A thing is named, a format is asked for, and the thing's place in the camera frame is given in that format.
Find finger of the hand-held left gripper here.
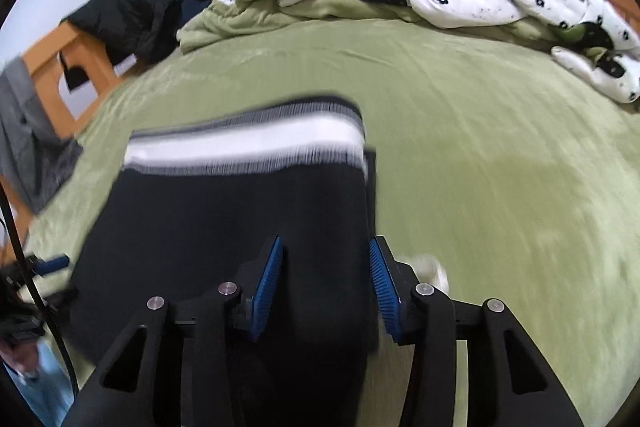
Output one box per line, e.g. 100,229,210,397
27,255,69,275
42,287,78,310

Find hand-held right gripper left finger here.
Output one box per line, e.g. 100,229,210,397
60,234,286,427

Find wooden bed frame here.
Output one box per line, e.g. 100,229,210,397
0,0,640,268

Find black pants with white stripe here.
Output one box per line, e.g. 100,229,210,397
67,94,381,427

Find black jacket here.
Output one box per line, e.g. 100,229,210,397
60,0,176,92

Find white crumpled object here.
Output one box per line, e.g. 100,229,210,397
406,253,451,295

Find green fleece blanket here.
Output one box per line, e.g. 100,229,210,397
176,0,566,55

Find person's left forearm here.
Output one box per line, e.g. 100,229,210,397
7,342,73,427

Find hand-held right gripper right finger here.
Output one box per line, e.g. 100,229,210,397
368,235,586,427

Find black cable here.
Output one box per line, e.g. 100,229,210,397
0,182,81,403

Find person's left hand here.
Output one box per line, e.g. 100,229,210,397
0,342,41,380

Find grey jeans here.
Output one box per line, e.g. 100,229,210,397
0,56,83,215

